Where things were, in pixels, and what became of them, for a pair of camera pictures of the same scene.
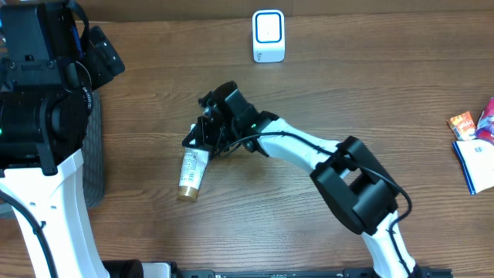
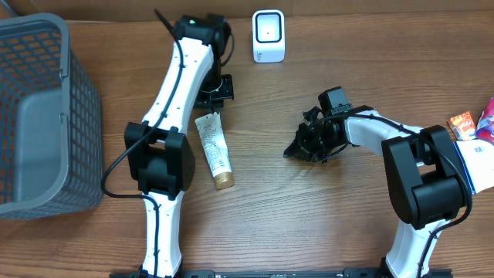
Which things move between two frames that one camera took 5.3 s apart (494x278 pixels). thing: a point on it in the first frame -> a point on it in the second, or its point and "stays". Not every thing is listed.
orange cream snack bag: [475, 159] stays
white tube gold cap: [194, 161] -> [211, 131]
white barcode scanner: [268, 35] stays
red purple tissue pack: [485, 127] stays
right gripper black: [194, 134] -> [299, 148]
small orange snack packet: [463, 126] stays
